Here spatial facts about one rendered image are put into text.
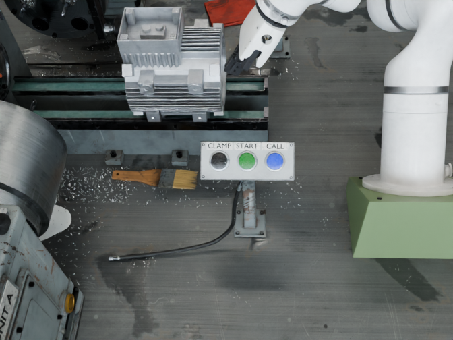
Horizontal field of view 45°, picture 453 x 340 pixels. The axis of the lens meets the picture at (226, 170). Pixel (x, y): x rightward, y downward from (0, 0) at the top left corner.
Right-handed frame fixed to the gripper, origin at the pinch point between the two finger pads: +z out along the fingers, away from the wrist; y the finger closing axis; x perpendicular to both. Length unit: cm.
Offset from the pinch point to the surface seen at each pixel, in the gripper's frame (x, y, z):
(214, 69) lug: 3.3, -0.9, 2.5
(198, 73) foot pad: 5.7, -1.0, 5.0
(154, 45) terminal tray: 15.7, 1.0, 4.1
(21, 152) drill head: 32.9, -24.5, 15.1
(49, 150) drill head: 28.4, -20.8, 17.7
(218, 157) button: 1.1, -21.8, 2.3
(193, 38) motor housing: 8.5, 5.9, 2.9
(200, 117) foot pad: 0.8, -3.4, 14.3
